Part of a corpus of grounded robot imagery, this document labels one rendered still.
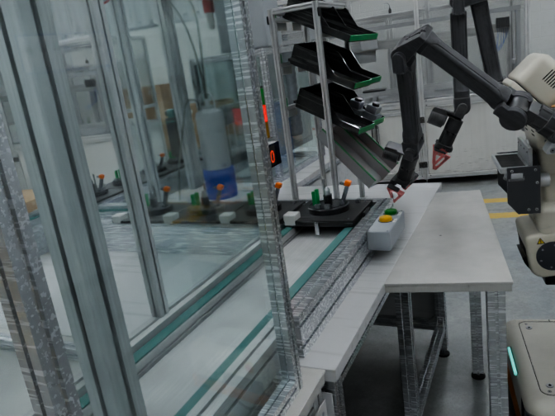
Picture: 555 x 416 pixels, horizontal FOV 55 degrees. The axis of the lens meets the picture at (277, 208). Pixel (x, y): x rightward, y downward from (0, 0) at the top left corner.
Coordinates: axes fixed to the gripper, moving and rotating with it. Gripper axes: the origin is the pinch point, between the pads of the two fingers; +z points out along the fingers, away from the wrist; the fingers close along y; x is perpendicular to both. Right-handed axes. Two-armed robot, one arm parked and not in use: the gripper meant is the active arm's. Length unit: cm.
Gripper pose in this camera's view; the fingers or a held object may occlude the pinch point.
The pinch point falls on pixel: (399, 194)
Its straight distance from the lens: 213.8
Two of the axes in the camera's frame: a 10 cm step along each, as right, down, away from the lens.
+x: 8.1, 4.5, -3.8
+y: -5.9, 5.3, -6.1
